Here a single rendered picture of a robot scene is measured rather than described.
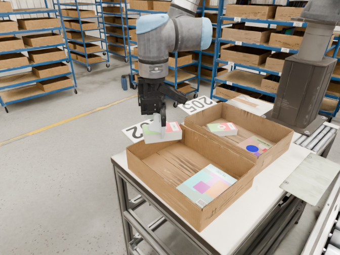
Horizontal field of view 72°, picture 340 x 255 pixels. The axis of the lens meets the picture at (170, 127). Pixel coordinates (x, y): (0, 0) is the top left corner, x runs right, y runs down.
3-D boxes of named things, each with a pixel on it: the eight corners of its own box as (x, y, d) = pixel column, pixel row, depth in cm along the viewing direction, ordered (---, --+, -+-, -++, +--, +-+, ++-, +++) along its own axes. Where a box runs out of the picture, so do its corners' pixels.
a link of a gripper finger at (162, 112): (159, 125, 78) (157, 99, 77) (164, 124, 79) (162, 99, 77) (161, 127, 74) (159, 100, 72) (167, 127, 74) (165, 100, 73)
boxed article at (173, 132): (142, 133, 85) (141, 125, 83) (176, 129, 88) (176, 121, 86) (145, 143, 79) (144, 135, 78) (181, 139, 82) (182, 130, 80)
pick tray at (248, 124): (220, 118, 127) (222, 101, 122) (289, 149, 102) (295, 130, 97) (182, 136, 111) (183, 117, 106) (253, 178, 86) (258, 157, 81)
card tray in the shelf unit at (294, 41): (267, 44, 203) (270, 32, 198) (283, 40, 221) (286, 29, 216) (317, 52, 177) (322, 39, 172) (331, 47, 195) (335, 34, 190)
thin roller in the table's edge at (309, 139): (321, 123, 121) (299, 144, 105) (325, 125, 120) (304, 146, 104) (320, 127, 122) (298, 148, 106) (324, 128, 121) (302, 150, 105)
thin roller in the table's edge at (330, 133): (332, 127, 118) (311, 149, 102) (336, 129, 117) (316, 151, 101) (331, 130, 119) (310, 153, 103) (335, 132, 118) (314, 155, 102)
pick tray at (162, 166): (178, 141, 108) (179, 122, 102) (253, 186, 83) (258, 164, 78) (126, 168, 91) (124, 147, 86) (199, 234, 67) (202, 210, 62)
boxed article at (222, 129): (206, 130, 115) (206, 124, 113) (231, 128, 117) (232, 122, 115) (210, 137, 109) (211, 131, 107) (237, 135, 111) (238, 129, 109)
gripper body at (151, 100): (138, 107, 80) (135, 73, 74) (163, 104, 82) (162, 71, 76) (141, 117, 74) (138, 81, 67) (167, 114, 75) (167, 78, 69)
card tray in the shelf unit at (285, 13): (273, 19, 192) (276, 6, 187) (287, 17, 211) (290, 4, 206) (329, 24, 168) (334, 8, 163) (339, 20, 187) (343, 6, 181)
